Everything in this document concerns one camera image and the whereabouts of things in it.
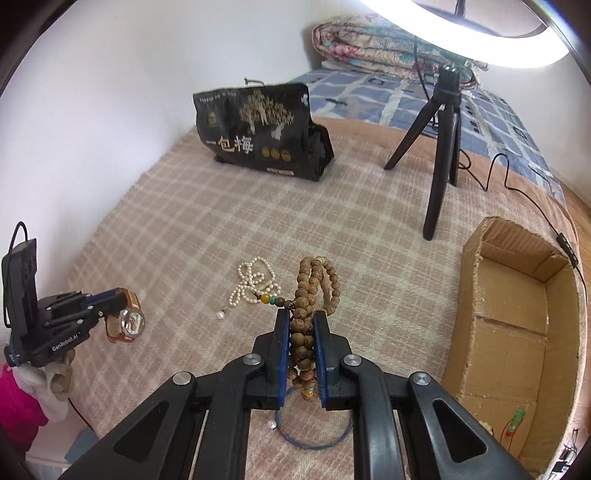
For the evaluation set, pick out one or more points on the white gloved left hand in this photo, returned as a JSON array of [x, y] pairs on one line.
[[50, 385]]

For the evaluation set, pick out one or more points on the black plum snack bag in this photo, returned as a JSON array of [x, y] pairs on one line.
[[265, 128]]

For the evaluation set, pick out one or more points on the black tripod stand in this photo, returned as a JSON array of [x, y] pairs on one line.
[[445, 104]]

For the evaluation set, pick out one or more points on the folded floral quilt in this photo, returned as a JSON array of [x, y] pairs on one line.
[[372, 44]]

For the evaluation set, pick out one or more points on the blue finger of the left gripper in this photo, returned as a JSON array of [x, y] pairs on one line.
[[116, 297], [110, 308]]

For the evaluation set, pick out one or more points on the blue wire bangle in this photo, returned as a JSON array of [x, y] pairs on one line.
[[306, 425]]

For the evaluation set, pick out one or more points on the red strap wristwatch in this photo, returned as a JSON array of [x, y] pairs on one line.
[[129, 324]]

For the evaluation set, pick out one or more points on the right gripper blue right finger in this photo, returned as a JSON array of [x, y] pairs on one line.
[[405, 427]]

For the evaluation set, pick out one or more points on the white ring light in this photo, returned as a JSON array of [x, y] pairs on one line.
[[540, 50]]

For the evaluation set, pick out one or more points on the brown cardboard box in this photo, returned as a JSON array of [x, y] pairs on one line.
[[517, 353]]

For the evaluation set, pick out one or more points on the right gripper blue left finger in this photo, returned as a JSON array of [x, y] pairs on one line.
[[194, 427]]

